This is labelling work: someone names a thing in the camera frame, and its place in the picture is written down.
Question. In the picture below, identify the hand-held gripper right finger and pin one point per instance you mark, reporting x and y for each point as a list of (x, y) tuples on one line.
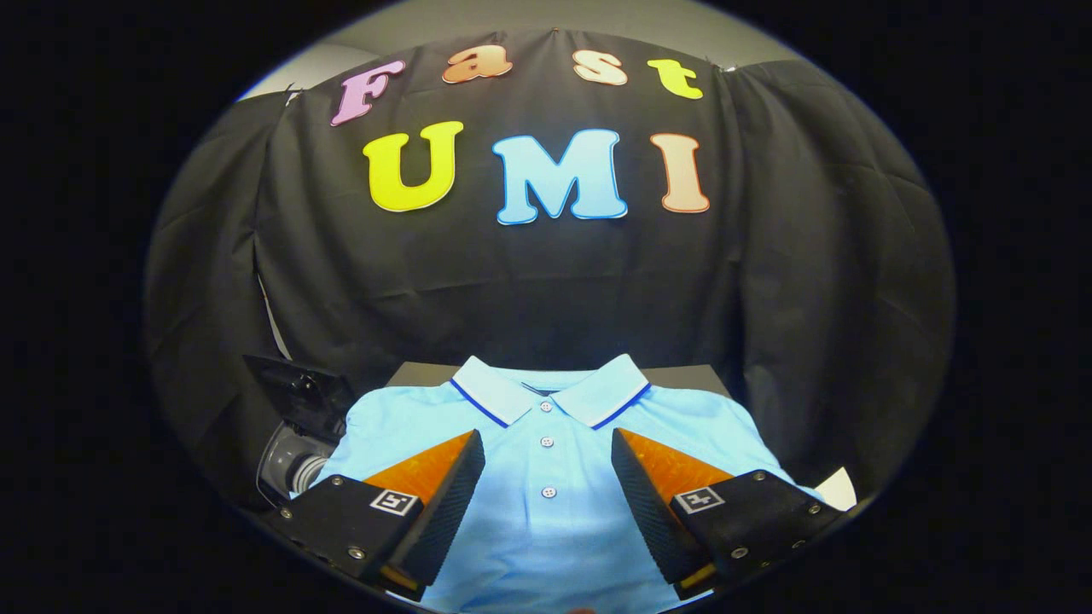
[(653, 512)]

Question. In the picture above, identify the light blue polo shirt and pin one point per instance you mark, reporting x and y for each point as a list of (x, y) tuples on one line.
[(546, 529)]

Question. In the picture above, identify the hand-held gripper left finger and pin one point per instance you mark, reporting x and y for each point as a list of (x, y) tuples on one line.
[(444, 520)]

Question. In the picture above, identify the beige cabinet with dark top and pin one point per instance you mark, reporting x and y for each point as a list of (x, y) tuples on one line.
[(418, 373)]

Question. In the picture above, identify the dark washing machine lid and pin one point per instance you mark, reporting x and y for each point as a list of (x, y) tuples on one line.
[(294, 388)]

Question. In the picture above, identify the black backdrop cloth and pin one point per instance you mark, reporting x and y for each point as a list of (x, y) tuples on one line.
[(529, 290)]

